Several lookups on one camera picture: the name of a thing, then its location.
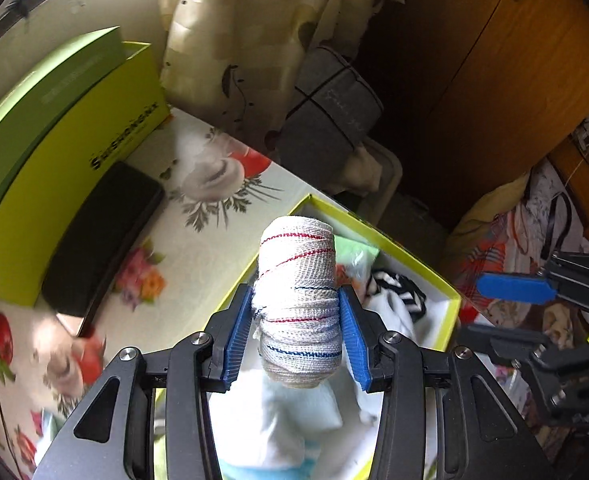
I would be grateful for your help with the shallow yellow-rimmed box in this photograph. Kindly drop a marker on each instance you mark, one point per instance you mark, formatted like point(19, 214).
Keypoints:
point(424, 270)

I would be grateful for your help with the yellow-green cardboard box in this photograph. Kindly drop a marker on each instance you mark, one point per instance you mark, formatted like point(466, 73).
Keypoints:
point(49, 160)

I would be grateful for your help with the black case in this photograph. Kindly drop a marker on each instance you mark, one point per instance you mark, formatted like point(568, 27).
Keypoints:
point(99, 240)

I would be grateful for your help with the light blue sock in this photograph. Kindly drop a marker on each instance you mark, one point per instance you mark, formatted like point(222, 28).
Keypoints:
point(274, 471)

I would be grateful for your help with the colourful printed cloth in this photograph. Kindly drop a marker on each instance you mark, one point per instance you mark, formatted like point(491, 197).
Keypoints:
point(514, 240)

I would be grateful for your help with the cream spotted curtain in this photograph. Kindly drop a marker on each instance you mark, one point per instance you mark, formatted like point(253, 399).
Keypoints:
point(254, 25)

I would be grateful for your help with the white and mint sock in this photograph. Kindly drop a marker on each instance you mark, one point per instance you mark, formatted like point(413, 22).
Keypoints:
point(294, 415)

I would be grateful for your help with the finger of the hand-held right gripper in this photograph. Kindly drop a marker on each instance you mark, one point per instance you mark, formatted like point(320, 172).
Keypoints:
point(514, 289)
point(504, 340)

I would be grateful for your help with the wooden cabinet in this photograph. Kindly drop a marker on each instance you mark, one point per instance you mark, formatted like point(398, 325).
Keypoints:
point(514, 35)

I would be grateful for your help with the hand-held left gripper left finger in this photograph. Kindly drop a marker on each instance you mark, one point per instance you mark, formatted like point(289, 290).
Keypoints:
point(237, 340)

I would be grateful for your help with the plain white sock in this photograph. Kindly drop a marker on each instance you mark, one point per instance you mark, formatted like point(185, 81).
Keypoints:
point(389, 320)

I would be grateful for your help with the green cloth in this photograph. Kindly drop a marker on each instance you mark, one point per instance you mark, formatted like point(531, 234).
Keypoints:
point(354, 255)

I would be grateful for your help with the black and white striped sock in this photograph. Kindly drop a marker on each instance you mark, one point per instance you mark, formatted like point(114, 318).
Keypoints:
point(399, 287)

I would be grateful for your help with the fruit print tablecloth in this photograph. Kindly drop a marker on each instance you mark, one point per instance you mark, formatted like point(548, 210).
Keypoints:
point(199, 210)

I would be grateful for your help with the grey fabric bag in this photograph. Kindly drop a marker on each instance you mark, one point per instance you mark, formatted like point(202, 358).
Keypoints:
point(324, 110)

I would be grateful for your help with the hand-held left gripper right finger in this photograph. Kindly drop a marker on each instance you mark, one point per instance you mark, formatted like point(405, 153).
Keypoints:
point(354, 340)

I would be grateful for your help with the grey plastic bin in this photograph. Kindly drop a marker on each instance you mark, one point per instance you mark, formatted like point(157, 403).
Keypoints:
point(374, 180)

